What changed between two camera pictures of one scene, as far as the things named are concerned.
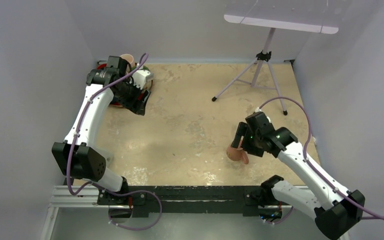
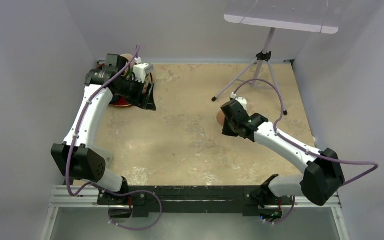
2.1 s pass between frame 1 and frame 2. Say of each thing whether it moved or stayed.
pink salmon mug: moved
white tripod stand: stayed
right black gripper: moved
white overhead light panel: stayed
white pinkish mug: stayed
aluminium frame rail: stayed
